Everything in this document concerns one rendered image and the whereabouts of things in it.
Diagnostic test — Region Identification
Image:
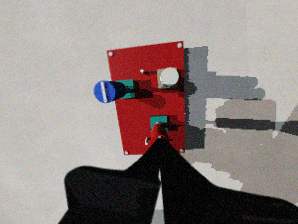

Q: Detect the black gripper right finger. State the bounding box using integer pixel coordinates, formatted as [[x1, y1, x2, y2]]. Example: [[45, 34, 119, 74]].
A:
[[160, 139, 298, 224]]

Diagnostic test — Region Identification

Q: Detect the red circuit board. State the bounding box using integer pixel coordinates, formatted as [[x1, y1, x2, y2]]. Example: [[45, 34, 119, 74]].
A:
[[93, 41, 185, 155]]

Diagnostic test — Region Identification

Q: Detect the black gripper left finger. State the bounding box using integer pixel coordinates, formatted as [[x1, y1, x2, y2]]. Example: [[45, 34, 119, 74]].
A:
[[64, 138, 163, 224]]

